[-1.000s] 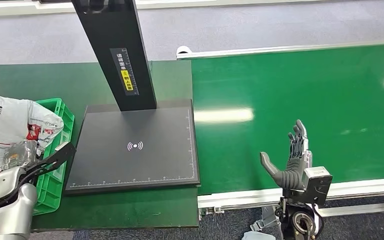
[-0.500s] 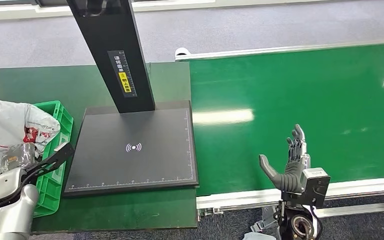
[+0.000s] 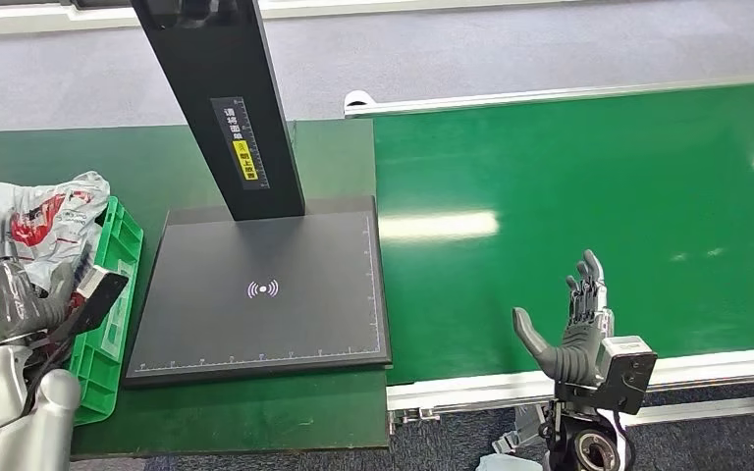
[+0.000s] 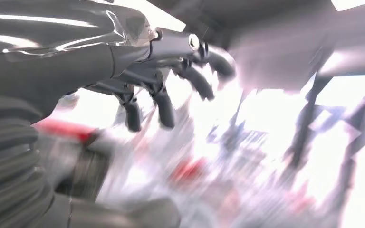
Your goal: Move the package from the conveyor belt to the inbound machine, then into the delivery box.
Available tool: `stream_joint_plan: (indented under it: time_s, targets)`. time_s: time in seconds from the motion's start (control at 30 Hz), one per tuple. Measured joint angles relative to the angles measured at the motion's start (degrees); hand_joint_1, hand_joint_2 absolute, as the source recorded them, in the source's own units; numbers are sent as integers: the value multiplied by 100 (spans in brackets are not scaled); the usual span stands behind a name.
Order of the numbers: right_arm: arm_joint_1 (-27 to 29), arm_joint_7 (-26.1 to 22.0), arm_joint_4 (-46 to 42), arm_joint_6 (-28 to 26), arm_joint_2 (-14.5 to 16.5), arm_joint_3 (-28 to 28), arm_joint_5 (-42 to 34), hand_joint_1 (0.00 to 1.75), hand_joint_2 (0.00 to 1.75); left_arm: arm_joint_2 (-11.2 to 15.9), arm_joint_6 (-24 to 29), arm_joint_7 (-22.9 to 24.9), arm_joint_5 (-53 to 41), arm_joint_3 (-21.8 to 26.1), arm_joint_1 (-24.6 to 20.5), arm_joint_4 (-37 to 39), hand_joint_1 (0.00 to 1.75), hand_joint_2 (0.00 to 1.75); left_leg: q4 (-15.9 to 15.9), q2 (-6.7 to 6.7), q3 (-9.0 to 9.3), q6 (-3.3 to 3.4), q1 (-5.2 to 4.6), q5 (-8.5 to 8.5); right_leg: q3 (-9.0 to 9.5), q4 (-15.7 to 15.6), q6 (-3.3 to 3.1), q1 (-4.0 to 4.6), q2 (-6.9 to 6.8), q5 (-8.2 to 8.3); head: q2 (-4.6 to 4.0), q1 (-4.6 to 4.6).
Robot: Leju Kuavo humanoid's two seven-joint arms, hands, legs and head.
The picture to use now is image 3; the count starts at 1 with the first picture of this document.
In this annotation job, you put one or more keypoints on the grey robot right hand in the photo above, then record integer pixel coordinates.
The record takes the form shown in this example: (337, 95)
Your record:
(578, 344)

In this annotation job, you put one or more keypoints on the grey bracket on floor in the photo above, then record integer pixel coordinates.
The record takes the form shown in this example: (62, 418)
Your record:
(520, 432)

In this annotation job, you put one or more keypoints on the ruler label with yellow sticker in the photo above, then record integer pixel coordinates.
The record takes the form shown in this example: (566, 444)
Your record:
(242, 143)

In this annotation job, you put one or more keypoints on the black scanner post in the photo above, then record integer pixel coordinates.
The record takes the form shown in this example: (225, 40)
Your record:
(221, 71)

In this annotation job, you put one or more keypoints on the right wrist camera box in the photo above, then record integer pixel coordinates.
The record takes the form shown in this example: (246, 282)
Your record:
(627, 370)

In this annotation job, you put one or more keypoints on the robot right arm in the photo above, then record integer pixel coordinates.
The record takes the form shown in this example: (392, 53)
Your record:
(588, 445)

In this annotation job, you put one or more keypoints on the black scanner base plate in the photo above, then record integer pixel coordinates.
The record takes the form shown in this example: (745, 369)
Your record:
(260, 312)

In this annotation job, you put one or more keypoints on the green plastic crate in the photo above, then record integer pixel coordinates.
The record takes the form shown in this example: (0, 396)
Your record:
(107, 325)

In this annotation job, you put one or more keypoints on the green conveyor belt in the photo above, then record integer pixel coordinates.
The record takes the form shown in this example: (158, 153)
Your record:
(578, 195)

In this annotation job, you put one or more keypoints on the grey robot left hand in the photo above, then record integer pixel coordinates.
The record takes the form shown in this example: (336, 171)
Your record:
(6, 299)

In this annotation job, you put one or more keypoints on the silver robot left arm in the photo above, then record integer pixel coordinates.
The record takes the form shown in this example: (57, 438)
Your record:
(19, 416)

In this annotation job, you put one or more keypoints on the aluminium conveyor side rail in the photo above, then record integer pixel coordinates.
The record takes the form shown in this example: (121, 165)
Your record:
(709, 370)
(546, 94)

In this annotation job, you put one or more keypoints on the white mailer bag red print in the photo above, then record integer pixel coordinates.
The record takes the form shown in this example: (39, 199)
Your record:
(58, 214)

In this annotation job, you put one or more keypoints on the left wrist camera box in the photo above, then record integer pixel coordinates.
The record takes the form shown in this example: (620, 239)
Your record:
(94, 299)

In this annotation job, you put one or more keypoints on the white conveyor end cap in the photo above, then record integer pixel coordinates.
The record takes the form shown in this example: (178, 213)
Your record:
(357, 99)

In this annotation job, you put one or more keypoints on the pale grey bag on floor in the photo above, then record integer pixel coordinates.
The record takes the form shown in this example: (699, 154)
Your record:
(507, 463)

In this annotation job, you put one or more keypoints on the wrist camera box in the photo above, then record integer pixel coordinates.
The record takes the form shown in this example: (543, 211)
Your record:
(627, 370)
(94, 299)

